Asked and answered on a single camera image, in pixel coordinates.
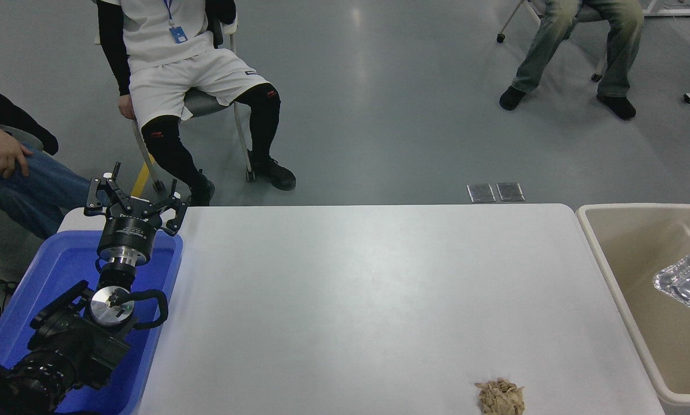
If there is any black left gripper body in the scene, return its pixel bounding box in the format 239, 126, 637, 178
97, 196, 164, 258

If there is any metal floor plate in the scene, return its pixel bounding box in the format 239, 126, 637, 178
496, 182, 525, 202
467, 183, 496, 203

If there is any person's hand on knee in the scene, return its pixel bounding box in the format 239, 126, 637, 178
0, 129, 33, 178

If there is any person at table edge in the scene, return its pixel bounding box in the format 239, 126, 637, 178
0, 46, 106, 240

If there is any blue plastic tray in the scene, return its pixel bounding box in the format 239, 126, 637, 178
0, 229, 184, 415

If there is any grey chair with metal legs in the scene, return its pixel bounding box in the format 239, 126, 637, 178
94, 10, 257, 194

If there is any person with blue badge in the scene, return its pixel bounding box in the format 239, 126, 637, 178
94, 0, 297, 207

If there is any crumpled tan paper ball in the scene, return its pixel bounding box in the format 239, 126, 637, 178
475, 378, 525, 415

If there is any white wheeled chair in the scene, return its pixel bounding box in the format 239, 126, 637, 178
496, 0, 608, 82

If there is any person with dark shoes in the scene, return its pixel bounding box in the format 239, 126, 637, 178
499, 0, 645, 120

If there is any large pale bin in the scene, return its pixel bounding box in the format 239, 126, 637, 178
575, 203, 690, 407

